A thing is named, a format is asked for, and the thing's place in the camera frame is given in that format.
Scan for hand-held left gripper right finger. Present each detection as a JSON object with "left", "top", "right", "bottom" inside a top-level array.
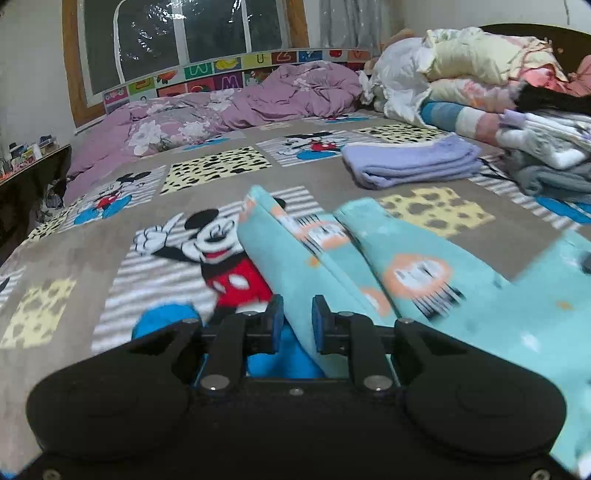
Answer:
[{"left": 311, "top": 295, "right": 468, "bottom": 394}]

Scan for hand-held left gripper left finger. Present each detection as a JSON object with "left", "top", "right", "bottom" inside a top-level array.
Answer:
[{"left": 124, "top": 294, "right": 285, "bottom": 396}]

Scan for teal lion print pants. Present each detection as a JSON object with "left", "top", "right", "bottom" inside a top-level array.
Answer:
[{"left": 238, "top": 185, "right": 591, "bottom": 477}]

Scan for grey folded clothes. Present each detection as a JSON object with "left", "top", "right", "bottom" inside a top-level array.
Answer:
[{"left": 502, "top": 148, "right": 591, "bottom": 205}]

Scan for white folded clothes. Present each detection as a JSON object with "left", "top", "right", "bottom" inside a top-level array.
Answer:
[{"left": 496, "top": 110, "right": 591, "bottom": 169}]

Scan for cartoon printed bed blanket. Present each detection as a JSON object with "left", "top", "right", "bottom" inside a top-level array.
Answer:
[{"left": 0, "top": 108, "right": 591, "bottom": 467}]

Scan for black cloth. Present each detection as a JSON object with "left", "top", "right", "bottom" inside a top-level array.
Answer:
[{"left": 513, "top": 85, "right": 591, "bottom": 114}]

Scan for lavender folded towel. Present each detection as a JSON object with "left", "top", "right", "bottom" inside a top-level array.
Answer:
[{"left": 342, "top": 135, "right": 483, "bottom": 190}]

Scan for blue pink striped blanket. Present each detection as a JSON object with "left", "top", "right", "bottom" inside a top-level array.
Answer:
[{"left": 419, "top": 99, "right": 514, "bottom": 140}]

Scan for purple floral quilt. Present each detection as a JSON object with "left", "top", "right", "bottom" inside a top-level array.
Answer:
[{"left": 62, "top": 62, "right": 366, "bottom": 205}]

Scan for dark wooden headboard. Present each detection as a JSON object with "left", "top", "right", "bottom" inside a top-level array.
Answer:
[{"left": 480, "top": 23, "right": 591, "bottom": 79}]

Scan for cream quilted jacket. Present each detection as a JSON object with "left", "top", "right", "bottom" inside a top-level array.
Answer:
[{"left": 421, "top": 27, "right": 566, "bottom": 85}]

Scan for alphabet print foam panel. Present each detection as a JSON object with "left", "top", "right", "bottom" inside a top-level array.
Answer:
[{"left": 102, "top": 48, "right": 373, "bottom": 114}]

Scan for dark patterned cloth heap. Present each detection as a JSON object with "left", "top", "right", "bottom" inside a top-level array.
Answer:
[{"left": 38, "top": 181, "right": 69, "bottom": 223}]

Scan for white ruffled garment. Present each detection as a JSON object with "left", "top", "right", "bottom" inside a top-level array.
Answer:
[{"left": 359, "top": 37, "right": 435, "bottom": 126}]

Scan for cluttered side desk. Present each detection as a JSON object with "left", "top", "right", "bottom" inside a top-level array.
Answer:
[{"left": 0, "top": 136, "right": 73, "bottom": 265}]

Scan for brown plush toy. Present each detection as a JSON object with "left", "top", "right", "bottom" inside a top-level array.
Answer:
[{"left": 364, "top": 28, "right": 417, "bottom": 75}]

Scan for window with plastic film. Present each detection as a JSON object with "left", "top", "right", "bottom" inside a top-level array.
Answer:
[{"left": 62, "top": 0, "right": 311, "bottom": 136}]

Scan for grey sheer curtain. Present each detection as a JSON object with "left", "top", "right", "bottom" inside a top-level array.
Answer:
[{"left": 318, "top": 0, "right": 408, "bottom": 49}]

